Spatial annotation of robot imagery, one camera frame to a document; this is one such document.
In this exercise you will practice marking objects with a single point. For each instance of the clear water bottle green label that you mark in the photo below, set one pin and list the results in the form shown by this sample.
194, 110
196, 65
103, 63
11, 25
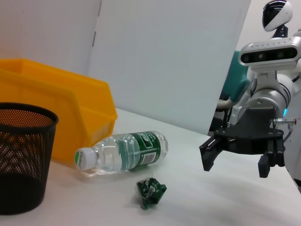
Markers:
127, 150

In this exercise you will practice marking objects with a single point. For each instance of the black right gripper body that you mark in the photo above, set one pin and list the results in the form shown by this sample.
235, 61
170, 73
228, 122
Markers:
249, 139

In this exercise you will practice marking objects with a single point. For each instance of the white black robot head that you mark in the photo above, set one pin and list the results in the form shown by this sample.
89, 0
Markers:
275, 14

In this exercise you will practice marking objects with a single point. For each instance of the yellow plastic storage bin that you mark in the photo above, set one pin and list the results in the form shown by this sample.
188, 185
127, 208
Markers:
70, 94

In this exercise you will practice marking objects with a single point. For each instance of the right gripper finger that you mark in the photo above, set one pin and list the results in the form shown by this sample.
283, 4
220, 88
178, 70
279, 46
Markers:
272, 157
209, 153

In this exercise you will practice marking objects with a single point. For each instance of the green plastic wrapper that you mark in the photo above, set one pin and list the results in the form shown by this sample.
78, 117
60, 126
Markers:
150, 193

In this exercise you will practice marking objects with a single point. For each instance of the black mesh pen holder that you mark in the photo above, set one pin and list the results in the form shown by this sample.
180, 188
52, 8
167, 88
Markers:
21, 164

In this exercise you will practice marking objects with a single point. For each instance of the teal chair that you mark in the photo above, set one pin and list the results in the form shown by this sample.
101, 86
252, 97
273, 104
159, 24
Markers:
237, 80

